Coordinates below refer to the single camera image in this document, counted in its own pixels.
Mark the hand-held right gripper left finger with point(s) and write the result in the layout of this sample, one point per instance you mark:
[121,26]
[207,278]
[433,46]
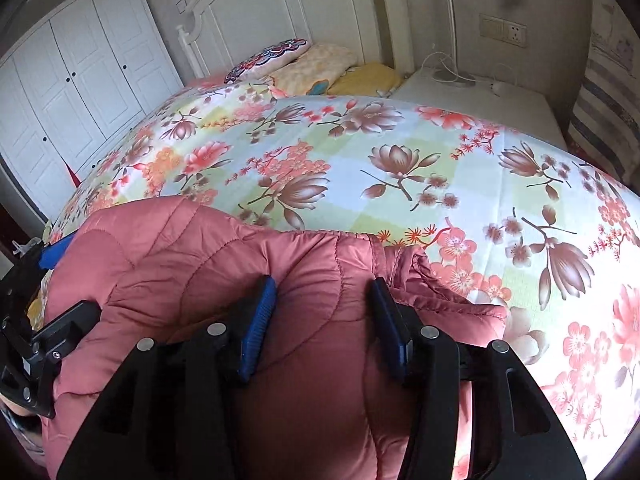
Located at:
[257,332]

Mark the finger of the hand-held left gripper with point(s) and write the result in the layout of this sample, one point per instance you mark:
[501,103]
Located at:
[70,320]
[55,255]

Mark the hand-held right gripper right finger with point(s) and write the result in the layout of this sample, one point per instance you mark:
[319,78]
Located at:
[387,330]

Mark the pink quilted jacket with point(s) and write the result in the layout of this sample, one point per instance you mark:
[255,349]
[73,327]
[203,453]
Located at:
[310,410]

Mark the red cloth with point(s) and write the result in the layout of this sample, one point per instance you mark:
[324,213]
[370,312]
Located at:
[73,174]

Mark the white wardrobe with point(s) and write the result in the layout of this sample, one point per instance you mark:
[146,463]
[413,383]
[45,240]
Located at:
[75,80]

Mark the white nightstand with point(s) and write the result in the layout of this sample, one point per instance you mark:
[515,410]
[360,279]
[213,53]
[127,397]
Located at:
[480,110]

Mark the yellow pillow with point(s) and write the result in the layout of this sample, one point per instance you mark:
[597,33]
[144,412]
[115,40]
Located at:
[370,79]

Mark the small white charger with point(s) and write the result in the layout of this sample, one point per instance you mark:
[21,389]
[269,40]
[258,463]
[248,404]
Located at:
[497,87]

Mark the embroidered floral pillow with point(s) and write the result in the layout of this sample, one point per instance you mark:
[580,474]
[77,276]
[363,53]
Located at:
[265,60]

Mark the cream textured pillow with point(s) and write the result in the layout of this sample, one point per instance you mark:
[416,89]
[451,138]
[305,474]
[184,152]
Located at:
[320,65]

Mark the patterned striped curtain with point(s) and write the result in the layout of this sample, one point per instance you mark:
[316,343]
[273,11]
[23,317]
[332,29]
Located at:
[607,105]

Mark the silver pole lamp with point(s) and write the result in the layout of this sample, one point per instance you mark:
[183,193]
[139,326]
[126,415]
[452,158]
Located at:
[450,20]

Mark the white wooden headboard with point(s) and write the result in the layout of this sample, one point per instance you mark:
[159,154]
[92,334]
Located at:
[300,5]

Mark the beige wall socket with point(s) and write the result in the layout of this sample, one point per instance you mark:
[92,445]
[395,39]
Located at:
[515,34]

